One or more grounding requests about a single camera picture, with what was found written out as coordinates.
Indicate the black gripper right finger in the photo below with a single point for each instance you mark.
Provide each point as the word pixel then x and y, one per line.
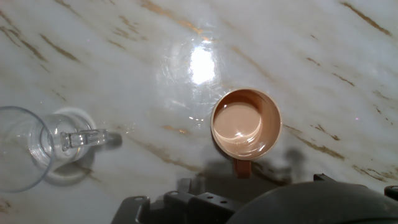
pixel 323 178

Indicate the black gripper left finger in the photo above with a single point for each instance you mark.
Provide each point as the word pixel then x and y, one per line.
pixel 205 208

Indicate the clear glass mug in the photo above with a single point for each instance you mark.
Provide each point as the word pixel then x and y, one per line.
pixel 77 138

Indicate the white marble pattern board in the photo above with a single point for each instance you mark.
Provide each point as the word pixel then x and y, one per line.
pixel 124 62

